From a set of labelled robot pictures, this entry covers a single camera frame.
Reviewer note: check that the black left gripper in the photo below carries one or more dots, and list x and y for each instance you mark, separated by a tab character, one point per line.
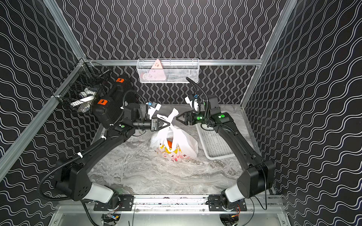
154	124

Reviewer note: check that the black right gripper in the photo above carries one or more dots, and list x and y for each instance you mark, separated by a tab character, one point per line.
187	115

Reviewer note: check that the white printed plastic bag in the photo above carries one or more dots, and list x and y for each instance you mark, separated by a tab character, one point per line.
184	145

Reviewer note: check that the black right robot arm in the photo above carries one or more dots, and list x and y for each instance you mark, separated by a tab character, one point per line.
258	174

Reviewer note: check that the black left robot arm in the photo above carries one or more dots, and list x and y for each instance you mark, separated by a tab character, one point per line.
71	177

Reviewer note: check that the white perforated plastic basket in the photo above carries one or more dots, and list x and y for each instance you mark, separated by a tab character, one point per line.
214	146

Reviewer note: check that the pink triangular card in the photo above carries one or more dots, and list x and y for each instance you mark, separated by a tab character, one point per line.
156	73

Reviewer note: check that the black hard tool case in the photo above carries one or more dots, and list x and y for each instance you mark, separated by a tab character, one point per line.
107	108

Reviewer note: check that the clear wall-mounted tray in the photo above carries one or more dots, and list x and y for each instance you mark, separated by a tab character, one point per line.
176	70

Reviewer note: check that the white items in wire basket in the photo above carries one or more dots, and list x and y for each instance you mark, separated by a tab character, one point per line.
84	101

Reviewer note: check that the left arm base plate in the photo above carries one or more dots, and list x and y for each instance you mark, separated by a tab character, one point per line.
121	203

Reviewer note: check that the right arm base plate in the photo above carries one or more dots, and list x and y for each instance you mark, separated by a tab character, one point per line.
220	203

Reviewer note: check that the black wire mesh basket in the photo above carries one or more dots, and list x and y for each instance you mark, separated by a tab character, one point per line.
86	74

